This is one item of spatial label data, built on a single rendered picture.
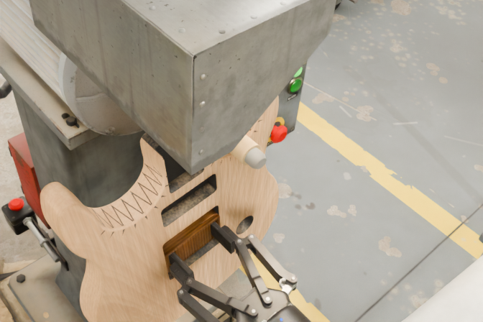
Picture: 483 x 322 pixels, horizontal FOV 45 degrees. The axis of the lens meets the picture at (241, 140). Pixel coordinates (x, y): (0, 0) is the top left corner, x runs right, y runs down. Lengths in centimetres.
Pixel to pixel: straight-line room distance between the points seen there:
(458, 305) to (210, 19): 35
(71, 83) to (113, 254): 24
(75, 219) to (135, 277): 19
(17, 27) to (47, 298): 99
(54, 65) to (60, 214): 29
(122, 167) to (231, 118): 71
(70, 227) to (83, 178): 52
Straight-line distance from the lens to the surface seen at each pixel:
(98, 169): 120
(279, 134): 117
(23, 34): 94
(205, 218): 86
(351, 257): 222
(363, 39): 321
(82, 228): 68
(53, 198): 66
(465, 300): 62
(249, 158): 75
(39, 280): 180
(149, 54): 52
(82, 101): 84
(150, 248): 80
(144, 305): 90
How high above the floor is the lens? 181
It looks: 46 degrees down
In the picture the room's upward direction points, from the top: 5 degrees clockwise
